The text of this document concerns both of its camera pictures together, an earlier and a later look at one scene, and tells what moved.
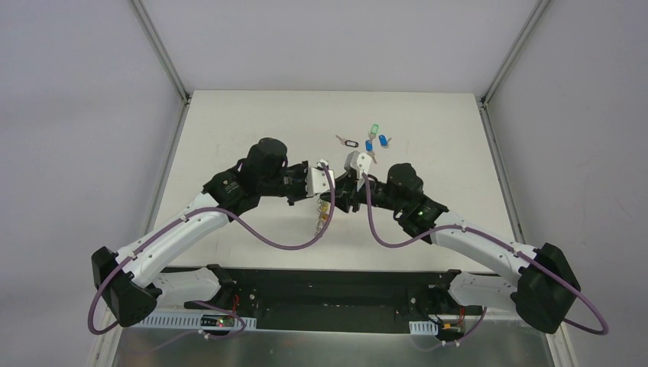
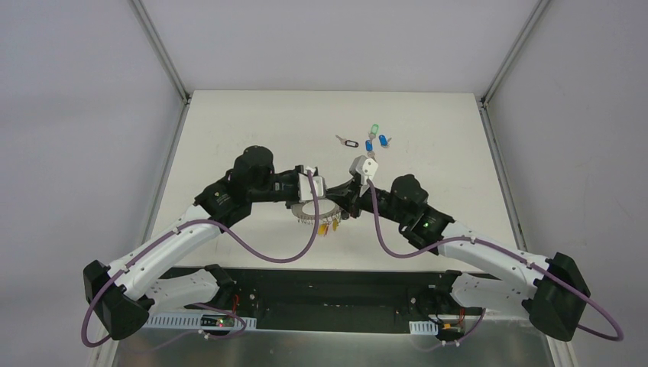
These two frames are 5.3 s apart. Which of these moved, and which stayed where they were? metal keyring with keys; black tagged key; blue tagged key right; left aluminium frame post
Moved: metal keyring with keys
Stayed: black tagged key; blue tagged key right; left aluminium frame post
